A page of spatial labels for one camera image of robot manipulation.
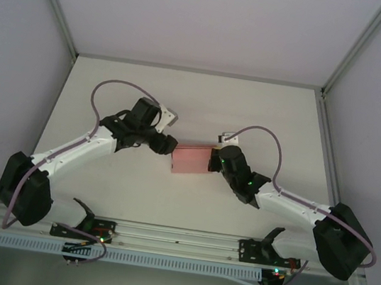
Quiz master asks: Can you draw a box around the pink paper box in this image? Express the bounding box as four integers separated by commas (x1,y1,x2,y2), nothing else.
168,141,220,181

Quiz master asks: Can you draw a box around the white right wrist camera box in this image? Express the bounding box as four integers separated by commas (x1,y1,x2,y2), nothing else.
216,129,242,147

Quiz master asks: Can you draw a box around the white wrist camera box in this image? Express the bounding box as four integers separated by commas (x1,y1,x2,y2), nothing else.
155,104,182,130
216,129,242,147

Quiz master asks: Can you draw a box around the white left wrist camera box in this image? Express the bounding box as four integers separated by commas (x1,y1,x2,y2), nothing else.
155,104,182,130

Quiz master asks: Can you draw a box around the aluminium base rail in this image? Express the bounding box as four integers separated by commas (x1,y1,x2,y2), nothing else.
0,196,365,283

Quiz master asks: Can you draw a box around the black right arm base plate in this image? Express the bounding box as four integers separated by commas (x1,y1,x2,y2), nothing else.
236,236,304,272

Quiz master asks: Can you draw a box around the aluminium side rail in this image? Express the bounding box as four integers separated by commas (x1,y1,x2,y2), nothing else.
297,93,372,250

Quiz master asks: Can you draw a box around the white slotted cable duct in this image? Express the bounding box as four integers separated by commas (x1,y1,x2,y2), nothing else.
0,230,263,285

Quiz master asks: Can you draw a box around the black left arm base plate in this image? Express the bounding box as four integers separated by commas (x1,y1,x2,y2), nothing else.
50,212,118,246

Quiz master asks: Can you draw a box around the aluminium frame post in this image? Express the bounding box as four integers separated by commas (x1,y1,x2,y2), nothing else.
13,0,88,61
320,0,381,106

